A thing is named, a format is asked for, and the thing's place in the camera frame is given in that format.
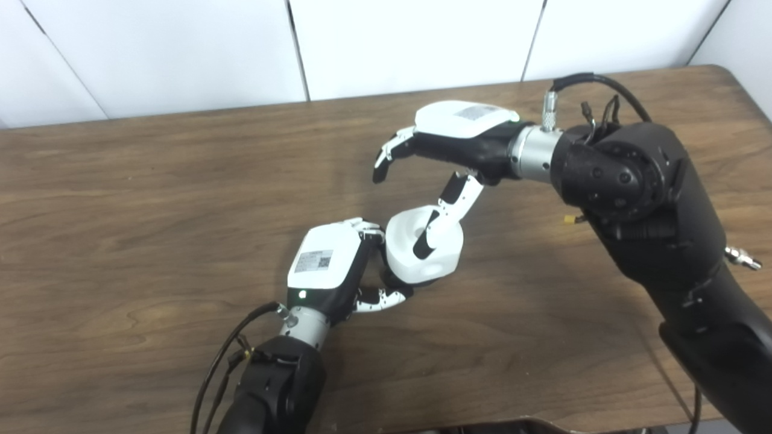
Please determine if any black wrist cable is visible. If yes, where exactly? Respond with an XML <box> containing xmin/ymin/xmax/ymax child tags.
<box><xmin>543</xmin><ymin>72</ymin><xmax>652</xmax><ymax>130</ymax></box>
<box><xmin>190</xmin><ymin>301</ymin><xmax>290</xmax><ymax>434</ymax></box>

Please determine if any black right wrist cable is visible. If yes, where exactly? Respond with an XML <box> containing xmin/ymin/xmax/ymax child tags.
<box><xmin>543</xmin><ymin>72</ymin><xmax>652</xmax><ymax>130</ymax></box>

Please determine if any round white plastic piece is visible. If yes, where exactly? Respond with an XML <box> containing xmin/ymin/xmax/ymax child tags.
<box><xmin>385</xmin><ymin>205</ymin><xmax>464</xmax><ymax>286</ymax></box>

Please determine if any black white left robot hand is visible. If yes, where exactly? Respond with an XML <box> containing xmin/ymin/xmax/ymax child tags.
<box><xmin>286</xmin><ymin>218</ymin><xmax>414</xmax><ymax>326</ymax></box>

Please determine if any black plastic holder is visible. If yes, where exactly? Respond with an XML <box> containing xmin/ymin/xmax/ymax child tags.
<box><xmin>381</xmin><ymin>265</ymin><xmax>417</xmax><ymax>291</ymax></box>

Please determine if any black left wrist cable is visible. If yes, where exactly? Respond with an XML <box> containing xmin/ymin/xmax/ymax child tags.
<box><xmin>190</xmin><ymin>301</ymin><xmax>290</xmax><ymax>434</ymax></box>

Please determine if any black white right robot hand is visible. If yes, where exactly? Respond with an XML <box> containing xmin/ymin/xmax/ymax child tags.
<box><xmin>372</xmin><ymin>100</ymin><xmax>520</xmax><ymax>260</ymax></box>

